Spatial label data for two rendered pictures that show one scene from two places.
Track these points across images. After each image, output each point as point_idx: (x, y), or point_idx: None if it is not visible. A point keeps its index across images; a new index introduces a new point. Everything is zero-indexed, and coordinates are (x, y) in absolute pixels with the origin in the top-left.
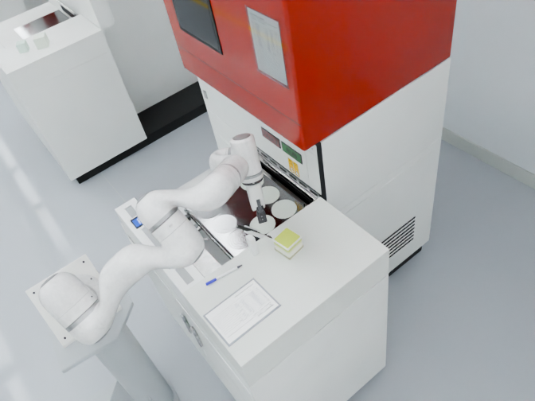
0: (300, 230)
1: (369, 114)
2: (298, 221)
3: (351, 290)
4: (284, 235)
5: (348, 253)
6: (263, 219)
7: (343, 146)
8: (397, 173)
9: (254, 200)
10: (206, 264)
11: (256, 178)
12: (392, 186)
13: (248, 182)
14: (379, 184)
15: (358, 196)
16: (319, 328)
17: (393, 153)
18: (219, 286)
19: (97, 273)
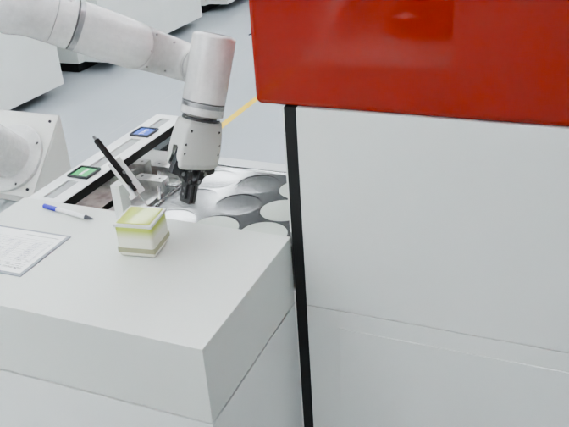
0: (196, 243)
1: (431, 125)
2: (215, 235)
3: (107, 359)
4: (142, 212)
5: (166, 305)
6: (183, 196)
7: (353, 159)
8: (518, 356)
9: (172, 142)
10: None
11: (190, 109)
12: (494, 378)
13: (181, 109)
14: (455, 341)
15: (390, 320)
16: (41, 374)
17: (507, 291)
18: (44, 217)
19: (48, 143)
